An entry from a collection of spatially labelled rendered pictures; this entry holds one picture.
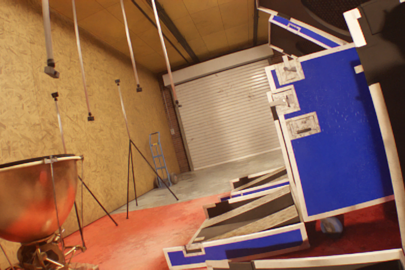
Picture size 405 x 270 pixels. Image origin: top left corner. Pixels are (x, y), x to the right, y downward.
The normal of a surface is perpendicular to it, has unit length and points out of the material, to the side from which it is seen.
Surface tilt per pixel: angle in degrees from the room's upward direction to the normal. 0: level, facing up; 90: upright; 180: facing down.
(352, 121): 90
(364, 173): 90
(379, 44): 90
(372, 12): 90
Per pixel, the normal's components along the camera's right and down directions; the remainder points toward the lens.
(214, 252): -0.25, 0.00
